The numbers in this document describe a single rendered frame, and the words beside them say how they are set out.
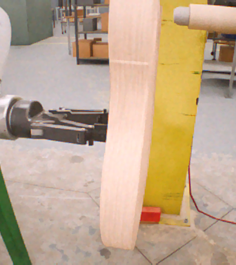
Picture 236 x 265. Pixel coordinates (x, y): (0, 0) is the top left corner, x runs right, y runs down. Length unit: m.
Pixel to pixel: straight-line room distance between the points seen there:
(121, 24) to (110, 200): 0.20
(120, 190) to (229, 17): 0.25
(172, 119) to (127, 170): 1.06
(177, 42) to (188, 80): 0.19
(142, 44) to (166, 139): 1.16
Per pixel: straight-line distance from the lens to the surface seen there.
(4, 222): 0.96
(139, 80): 0.29
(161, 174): 1.54
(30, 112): 0.49
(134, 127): 0.31
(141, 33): 0.27
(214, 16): 0.34
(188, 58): 1.26
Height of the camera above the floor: 1.27
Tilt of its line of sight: 28 degrees down
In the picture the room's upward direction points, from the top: straight up
